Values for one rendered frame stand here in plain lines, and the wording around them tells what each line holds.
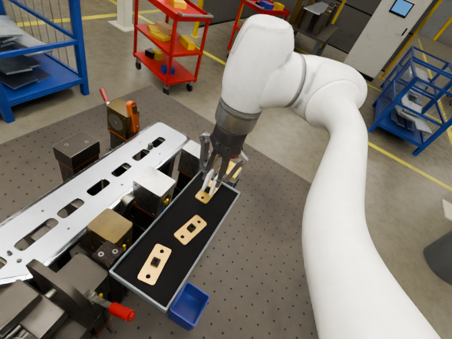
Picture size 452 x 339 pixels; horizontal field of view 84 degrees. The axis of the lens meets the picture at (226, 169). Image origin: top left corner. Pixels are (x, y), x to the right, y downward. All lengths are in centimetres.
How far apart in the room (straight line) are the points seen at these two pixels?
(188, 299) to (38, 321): 59
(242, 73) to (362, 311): 37
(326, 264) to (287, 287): 99
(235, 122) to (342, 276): 35
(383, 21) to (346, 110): 639
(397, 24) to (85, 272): 672
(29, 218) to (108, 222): 23
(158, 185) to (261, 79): 46
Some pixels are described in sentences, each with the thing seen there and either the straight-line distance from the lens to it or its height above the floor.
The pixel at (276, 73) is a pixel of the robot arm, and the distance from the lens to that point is 46.
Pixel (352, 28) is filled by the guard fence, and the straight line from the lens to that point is 770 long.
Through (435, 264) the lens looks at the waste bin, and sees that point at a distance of 315.
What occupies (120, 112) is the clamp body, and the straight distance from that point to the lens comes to 110.
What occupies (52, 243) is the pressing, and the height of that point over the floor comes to 100.
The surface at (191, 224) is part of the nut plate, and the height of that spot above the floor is 117.
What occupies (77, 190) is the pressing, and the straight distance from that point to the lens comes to 91.
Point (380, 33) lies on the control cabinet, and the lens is 687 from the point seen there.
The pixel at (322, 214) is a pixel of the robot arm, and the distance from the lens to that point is 26.
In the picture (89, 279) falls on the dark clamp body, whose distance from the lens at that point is 68.
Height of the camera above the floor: 171
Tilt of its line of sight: 43 degrees down
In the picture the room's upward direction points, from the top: 23 degrees clockwise
